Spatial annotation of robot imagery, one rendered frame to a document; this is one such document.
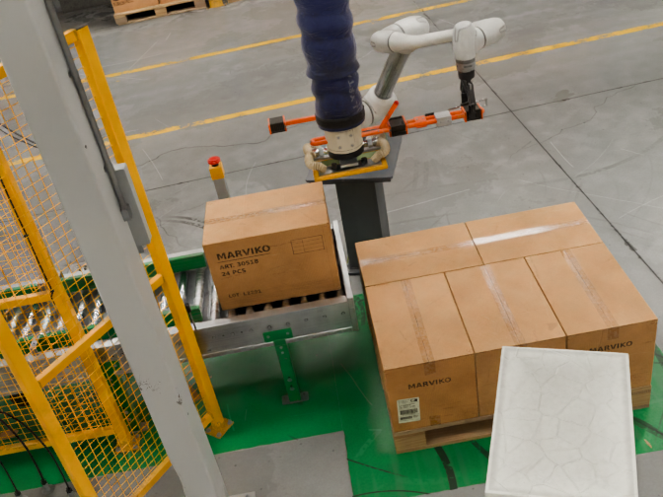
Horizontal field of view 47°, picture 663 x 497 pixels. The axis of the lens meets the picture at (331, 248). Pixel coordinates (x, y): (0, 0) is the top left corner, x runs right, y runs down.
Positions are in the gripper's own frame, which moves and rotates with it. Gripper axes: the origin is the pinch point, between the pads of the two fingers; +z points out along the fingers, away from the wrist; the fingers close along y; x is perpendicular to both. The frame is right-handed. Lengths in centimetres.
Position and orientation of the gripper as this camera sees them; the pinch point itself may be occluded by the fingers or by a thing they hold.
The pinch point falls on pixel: (469, 110)
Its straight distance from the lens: 365.2
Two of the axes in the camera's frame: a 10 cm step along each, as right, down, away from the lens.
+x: 9.8, -1.9, 0.0
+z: 1.6, 8.1, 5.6
